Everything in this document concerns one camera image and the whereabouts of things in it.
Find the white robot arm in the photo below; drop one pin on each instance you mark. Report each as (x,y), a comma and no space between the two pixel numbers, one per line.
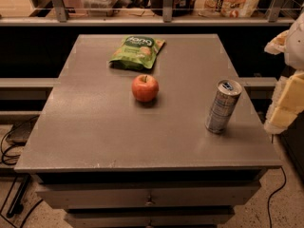
(291,43)

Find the metal shelf rail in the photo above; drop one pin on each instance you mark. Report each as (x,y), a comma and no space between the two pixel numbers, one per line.
(137,13)

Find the silver redbull can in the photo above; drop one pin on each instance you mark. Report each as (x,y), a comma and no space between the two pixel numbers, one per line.
(223,106)

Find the green snack bag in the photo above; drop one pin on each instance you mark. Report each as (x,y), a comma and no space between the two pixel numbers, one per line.
(137,52)

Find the colourful snack package on shelf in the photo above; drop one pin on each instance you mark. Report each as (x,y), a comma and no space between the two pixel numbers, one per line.
(228,8)

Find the grey drawer cabinet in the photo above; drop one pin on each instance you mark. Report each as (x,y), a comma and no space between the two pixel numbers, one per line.
(112,162)

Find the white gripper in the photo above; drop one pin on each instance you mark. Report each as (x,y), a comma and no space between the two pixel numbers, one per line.
(295,47)

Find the red apple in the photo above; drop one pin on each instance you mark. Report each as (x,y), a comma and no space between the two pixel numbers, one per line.
(145,88)

